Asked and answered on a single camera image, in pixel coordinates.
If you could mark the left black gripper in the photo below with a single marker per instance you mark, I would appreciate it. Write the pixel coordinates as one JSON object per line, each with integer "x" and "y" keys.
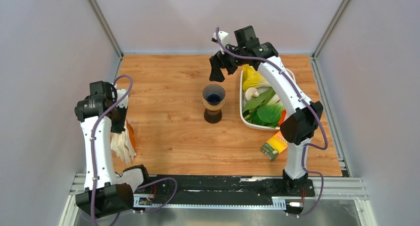
{"x": 119, "y": 128}

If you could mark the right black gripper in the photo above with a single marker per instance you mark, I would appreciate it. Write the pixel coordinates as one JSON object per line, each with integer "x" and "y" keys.
{"x": 216, "y": 74}

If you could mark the blue glass cone dripper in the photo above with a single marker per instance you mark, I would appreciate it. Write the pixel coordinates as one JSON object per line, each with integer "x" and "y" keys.
{"x": 213, "y": 94}

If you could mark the brown glass coffee carafe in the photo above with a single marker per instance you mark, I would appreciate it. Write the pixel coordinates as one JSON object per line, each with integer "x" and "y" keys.
{"x": 212, "y": 116}

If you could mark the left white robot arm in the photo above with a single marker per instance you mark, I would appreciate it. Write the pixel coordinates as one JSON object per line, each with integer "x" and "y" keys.
{"x": 102, "y": 113}

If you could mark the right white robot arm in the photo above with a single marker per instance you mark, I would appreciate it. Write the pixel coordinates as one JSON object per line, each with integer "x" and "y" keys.
{"x": 302, "y": 114}

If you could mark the white paper coffee filters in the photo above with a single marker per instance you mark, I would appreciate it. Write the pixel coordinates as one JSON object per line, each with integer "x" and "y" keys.
{"x": 121, "y": 146}

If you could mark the yellow napa cabbage toy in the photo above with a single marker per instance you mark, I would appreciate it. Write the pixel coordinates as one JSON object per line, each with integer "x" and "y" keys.
{"x": 252, "y": 78}

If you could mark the white mushroom toy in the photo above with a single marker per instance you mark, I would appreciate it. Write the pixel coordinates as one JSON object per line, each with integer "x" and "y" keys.
{"x": 251, "y": 93}

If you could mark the green bok choy toy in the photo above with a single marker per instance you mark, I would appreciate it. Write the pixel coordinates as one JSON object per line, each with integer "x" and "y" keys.
{"x": 267, "y": 114}
{"x": 267, "y": 97}

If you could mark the white rectangular tray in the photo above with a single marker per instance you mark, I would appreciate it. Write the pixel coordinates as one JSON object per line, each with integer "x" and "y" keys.
{"x": 247, "y": 119}

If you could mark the orange carrot toy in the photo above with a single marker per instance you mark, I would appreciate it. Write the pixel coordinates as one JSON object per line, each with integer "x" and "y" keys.
{"x": 282, "y": 117}

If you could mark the yellow green juice box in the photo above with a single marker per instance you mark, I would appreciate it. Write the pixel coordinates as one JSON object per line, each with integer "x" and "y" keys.
{"x": 274, "y": 146}

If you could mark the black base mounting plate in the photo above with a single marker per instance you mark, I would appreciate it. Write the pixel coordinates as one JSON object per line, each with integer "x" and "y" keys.
{"x": 220, "y": 190}

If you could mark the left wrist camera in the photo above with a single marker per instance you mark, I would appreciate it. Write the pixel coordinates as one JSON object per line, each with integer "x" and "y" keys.
{"x": 122, "y": 97}

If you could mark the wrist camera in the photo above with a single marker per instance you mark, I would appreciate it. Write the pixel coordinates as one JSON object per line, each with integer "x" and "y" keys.
{"x": 122, "y": 97}
{"x": 222, "y": 39}

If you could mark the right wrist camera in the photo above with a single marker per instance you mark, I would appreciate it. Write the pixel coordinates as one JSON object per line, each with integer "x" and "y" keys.
{"x": 222, "y": 39}

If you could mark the aluminium frame rail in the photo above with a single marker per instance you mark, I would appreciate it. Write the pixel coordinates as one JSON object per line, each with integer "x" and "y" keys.
{"x": 338, "y": 201}

